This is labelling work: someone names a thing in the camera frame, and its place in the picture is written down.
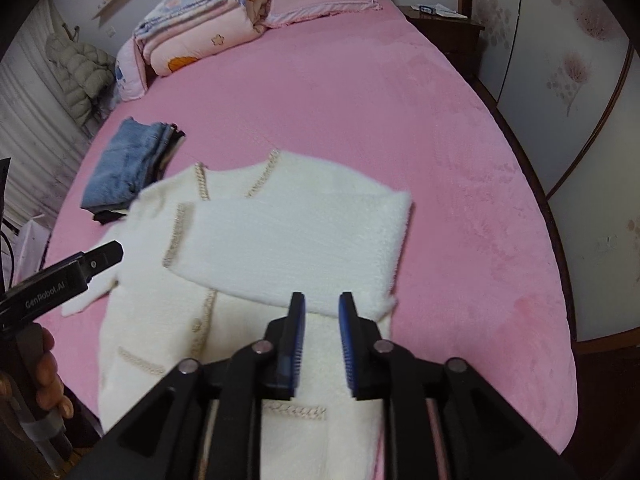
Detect white fluffy cardigan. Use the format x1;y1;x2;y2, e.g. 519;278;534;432
61;149;415;480

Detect pink bed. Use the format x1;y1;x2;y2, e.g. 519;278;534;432
37;0;576;480

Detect folded pink printed quilt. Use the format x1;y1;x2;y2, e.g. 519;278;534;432
132;0;271;78

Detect floral wardrobe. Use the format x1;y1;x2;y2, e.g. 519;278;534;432
470;0;640;356

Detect small printed pillow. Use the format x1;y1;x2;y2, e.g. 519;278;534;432
114;37;151;103

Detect folded blue jeans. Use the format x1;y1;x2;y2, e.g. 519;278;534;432
80;116;173;211

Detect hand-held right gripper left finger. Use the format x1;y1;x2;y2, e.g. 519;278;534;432
65;291;307;480

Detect pink pillow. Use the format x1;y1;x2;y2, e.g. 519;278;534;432
262;0;383;28

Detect beige puffer jacket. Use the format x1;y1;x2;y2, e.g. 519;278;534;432
45;35;117;138

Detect papers on nightstand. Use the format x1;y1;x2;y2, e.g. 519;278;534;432
411;2;468;20

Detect person's left hand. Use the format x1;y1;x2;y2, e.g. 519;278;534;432
34;327;76;418

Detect dark wooden nightstand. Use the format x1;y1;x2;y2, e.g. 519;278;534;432
397;4;486;81

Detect folded dark clothes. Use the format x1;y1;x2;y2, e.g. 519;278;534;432
92;122;186;226

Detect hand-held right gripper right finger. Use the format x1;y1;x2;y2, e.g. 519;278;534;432
338;291;576;480

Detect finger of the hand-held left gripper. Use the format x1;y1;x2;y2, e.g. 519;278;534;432
80;240;124;282

